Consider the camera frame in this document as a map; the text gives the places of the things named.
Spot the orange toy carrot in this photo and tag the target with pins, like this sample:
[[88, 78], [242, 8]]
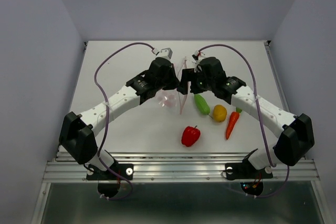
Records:
[[232, 122]]

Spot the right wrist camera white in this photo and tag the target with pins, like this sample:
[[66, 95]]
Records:
[[197, 56]]

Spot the yellow toy potato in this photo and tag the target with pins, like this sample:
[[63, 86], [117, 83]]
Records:
[[219, 113]]

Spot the aluminium frame rail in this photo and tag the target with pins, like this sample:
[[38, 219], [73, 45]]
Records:
[[150, 167]]

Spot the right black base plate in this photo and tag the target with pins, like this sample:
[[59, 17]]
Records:
[[245, 170]]

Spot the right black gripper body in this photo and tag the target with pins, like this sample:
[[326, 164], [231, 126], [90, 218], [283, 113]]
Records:
[[200, 83]]

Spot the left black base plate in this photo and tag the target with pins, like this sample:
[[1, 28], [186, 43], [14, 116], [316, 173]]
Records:
[[113, 170]]

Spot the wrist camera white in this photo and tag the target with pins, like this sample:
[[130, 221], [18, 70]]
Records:
[[165, 53], [197, 56]]

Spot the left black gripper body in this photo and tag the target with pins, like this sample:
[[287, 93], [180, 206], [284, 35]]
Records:
[[168, 83]]

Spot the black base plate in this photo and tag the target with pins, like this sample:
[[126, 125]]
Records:
[[113, 170], [245, 170]]

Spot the light green toy gourd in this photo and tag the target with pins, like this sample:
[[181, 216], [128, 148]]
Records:
[[201, 104]]

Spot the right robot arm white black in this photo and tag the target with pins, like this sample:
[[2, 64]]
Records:
[[294, 133]]

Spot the clear zip top bag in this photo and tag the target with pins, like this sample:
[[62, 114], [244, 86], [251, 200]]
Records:
[[172, 99]]

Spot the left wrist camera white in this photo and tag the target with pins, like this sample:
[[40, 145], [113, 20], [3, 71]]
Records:
[[165, 53]]

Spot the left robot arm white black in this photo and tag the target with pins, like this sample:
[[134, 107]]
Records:
[[79, 131]]

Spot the red toy bell pepper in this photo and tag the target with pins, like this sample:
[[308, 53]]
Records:
[[190, 136]]

